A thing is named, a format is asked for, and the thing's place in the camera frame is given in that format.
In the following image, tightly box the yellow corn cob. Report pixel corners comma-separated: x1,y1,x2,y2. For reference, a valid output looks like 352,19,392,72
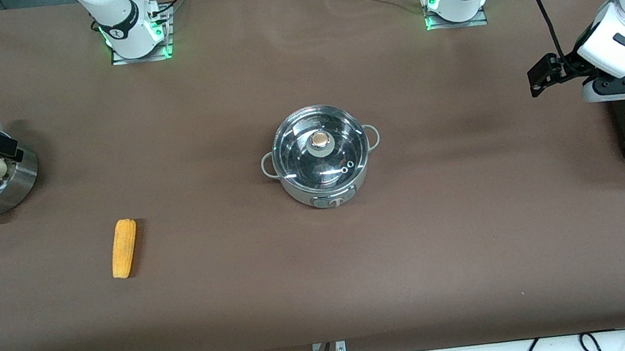
105,217,144,281

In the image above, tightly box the glass pot lid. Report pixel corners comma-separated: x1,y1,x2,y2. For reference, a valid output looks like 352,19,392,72
268,99,375,199

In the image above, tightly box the steel electric pot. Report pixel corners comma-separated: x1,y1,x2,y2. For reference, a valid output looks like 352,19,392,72
254,96,389,217

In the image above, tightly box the brown table cover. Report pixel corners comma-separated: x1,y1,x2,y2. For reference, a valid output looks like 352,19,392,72
0,0,625,351

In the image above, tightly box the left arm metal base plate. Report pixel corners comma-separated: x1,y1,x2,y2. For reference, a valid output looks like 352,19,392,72
421,0,490,34

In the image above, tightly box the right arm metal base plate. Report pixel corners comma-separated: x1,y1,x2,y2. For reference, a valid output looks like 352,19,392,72
105,4,178,67

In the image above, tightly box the black base power cable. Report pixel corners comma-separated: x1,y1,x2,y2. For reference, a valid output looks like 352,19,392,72
143,0,197,26

